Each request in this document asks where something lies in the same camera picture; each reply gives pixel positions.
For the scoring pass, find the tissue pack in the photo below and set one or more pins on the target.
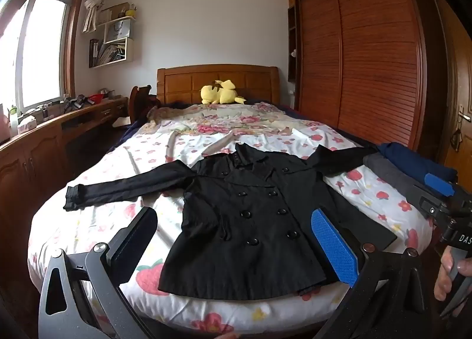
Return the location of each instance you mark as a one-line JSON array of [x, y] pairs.
[[27, 124]]

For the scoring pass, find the black gadget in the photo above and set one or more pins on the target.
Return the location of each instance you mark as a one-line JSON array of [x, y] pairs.
[[73, 103]]

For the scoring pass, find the folded navy garment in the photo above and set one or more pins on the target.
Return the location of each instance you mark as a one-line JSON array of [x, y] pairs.
[[413, 158]]

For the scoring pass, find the wooden wardrobe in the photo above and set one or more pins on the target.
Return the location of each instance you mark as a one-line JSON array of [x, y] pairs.
[[368, 66]]

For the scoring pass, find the tied white curtain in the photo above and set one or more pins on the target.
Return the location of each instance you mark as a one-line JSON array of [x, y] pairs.
[[96, 3]]

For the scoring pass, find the bed with strawberry quilt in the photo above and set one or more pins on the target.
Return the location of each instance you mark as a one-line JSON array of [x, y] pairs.
[[121, 162]]

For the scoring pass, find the wooden chair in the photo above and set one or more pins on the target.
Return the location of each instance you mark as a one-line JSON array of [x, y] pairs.
[[138, 103]]

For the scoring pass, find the folded grey garment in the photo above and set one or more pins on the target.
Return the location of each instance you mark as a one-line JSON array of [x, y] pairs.
[[391, 173]]

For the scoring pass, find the person's right hand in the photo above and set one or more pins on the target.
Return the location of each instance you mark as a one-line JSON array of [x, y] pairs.
[[442, 280]]

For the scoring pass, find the window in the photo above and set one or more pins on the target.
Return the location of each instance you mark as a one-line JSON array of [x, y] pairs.
[[40, 48]]

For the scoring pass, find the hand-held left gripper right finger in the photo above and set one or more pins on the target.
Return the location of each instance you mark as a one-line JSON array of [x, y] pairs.
[[333, 247]]

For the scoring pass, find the yellow plush toy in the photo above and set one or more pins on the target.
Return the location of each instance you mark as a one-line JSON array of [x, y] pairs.
[[217, 94]]

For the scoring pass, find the beige floral blanket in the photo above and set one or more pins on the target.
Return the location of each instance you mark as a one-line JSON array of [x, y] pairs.
[[221, 118]]

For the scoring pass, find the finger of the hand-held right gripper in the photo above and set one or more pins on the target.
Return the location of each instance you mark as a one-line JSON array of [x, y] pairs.
[[431, 206], [438, 183]]

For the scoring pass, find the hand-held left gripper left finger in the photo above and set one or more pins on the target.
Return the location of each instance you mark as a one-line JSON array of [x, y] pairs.
[[136, 237]]

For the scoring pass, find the row of books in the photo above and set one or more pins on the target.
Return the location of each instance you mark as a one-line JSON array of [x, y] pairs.
[[107, 53]]

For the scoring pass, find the green capped bottle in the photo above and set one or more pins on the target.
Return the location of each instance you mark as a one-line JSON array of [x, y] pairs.
[[13, 116]]

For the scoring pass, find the pink bottle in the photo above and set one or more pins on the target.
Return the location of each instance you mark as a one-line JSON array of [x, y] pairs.
[[3, 123]]

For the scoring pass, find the wooden desk cabinet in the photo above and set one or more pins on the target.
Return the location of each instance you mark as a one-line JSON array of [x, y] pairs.
[[33, 162]]

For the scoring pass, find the white paper bag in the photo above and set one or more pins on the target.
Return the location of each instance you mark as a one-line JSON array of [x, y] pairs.
[[118, 31]]

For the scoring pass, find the red bowl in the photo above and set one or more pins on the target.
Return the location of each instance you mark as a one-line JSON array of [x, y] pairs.
[[97, 98]]

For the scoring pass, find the white wall shelf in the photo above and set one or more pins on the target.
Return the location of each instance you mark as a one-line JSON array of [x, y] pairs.
[[129, 49]]

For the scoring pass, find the black coat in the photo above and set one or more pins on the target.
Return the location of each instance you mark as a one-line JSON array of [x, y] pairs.
[[239, 213]]

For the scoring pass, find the wooden door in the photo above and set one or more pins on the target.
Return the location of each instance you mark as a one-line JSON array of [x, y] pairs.
[[461, 84]]

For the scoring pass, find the wooden bed headboard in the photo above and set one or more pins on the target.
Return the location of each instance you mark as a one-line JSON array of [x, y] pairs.
[[184, 84]]

